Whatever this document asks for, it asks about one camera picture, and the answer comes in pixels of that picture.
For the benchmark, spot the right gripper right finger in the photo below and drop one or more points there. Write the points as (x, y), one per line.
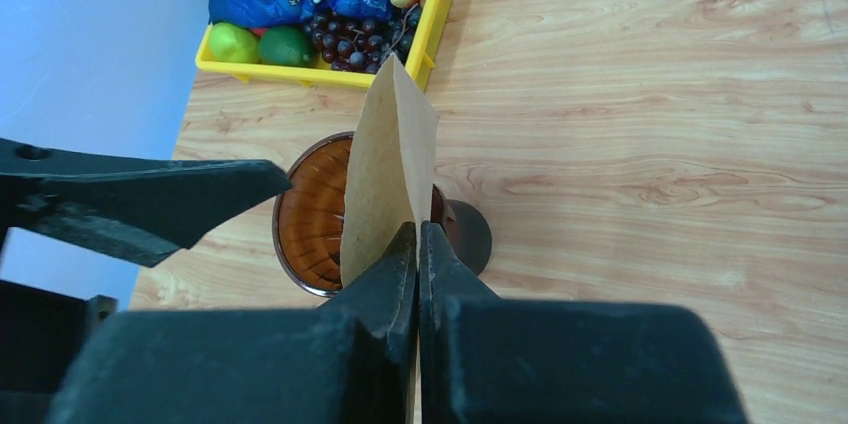
(487, 359)

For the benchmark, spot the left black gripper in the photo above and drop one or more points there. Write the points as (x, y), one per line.
(138, 210)

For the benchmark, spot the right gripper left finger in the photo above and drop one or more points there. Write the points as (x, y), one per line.
(349, 360)

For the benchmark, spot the brown amber dripper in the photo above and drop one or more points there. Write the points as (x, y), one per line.
(308, 218)

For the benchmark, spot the paper filter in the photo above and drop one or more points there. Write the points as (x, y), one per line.
(391, 169)

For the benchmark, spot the green lime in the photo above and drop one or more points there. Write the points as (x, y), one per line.
(232, 44)

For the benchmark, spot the green avocado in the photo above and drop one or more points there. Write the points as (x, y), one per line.
(286, 46)

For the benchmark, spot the dark grape bunch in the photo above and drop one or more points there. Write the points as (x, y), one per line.
(350, 44)

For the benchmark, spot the yellow plastic bin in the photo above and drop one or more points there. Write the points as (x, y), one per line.
(419, 63)

